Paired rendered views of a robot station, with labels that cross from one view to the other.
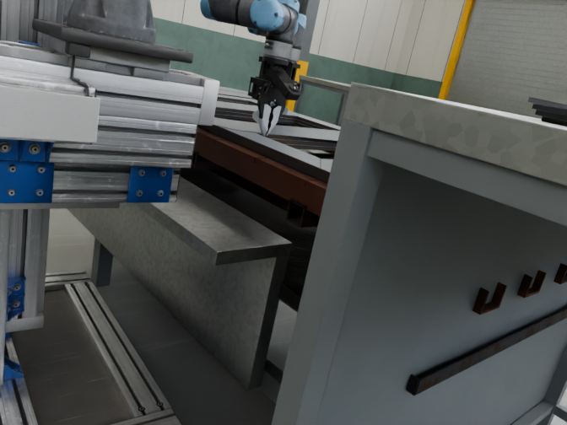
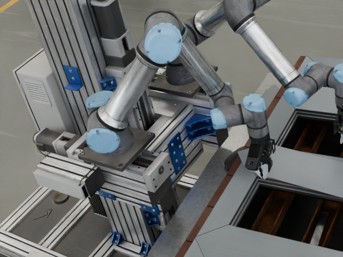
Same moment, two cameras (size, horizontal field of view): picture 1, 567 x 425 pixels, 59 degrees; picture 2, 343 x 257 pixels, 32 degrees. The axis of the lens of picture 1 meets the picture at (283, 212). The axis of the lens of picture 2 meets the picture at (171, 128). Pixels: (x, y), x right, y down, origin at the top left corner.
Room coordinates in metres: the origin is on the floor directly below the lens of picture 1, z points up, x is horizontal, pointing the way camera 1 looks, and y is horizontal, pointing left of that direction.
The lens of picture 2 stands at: (0.86, -1.55, 2.41)
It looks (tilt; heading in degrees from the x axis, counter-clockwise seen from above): 36 degrees down; 81
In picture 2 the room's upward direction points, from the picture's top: 15 degrees counter-clockwise
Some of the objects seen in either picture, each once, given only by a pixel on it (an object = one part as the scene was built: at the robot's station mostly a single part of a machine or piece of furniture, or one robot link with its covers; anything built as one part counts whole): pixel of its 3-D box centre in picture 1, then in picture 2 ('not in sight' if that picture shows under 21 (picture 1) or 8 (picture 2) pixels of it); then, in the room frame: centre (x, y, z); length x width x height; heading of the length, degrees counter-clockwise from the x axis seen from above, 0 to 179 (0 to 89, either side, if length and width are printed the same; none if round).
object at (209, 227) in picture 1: (126, 166); (237, 155); (1.44, 0.49, 0.66); 1.30 x 0.20 x 0.03; 44
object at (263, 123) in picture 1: (259, 117); (260, 165); (1.42, 0.12, 0.89); 0.06 x 0.03 x 0.09; 44
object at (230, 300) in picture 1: (143, 223); not in sight; (1.50, 0.43, 0.47); 1.30 x 0.04 x 0.35; 44
